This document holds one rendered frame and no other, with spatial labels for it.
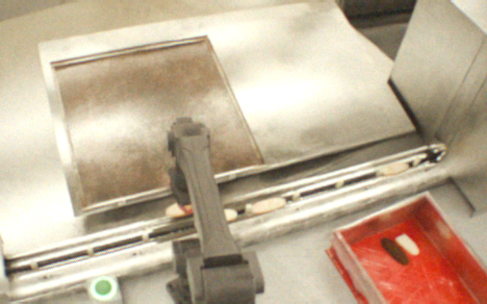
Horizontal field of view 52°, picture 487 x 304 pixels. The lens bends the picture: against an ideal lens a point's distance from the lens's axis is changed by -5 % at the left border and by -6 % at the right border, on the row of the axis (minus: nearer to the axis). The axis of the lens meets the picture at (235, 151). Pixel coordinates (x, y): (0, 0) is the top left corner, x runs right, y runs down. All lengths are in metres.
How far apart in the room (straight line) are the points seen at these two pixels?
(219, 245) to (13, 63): 1.26
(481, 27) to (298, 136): 0.59
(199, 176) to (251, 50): 0.82
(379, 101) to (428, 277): 0.59
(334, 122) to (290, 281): 0.52
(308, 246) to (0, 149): 0.92
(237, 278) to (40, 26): 1.49
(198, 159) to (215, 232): 0.19
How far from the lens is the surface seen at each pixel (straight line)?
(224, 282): 0.78
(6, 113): 1.73
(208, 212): 0.87
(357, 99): 1.68
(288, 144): 1.50
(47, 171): 1.53
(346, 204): 1.45
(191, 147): 1.00
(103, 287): 1.20
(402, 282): 1.41
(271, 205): 1.39
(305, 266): 1.36
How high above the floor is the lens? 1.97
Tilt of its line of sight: 48 degrees down
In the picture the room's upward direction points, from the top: 8 degrees clockwise
